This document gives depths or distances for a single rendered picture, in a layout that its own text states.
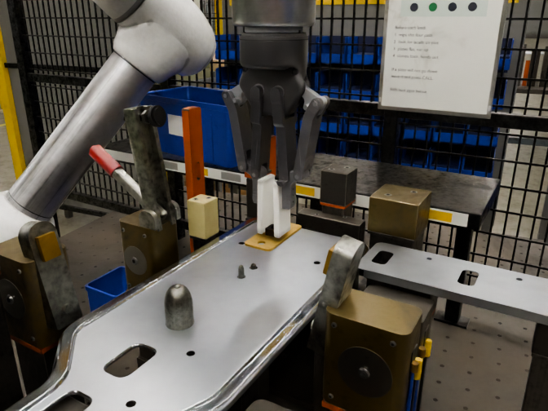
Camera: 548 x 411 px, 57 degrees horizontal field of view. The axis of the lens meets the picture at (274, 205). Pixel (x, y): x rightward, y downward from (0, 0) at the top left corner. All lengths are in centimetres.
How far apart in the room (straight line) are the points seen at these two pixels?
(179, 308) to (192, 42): 63
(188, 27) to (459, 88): 54
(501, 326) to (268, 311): 71
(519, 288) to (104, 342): 51
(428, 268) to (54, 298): 49
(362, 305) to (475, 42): 64
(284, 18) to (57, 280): 39
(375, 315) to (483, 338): 66
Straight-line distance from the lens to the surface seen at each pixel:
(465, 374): 106
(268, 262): 72
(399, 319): 53
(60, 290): 65
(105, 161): 78
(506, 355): 114
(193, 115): 78
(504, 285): 73
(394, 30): 109
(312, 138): 56
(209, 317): 61
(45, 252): 63
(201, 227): 78
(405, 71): 109
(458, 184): 102
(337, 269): 51
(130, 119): 71
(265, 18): 53
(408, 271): 72
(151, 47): 105
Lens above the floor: 133
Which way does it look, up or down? 21 degrees down
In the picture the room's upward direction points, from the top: straight up
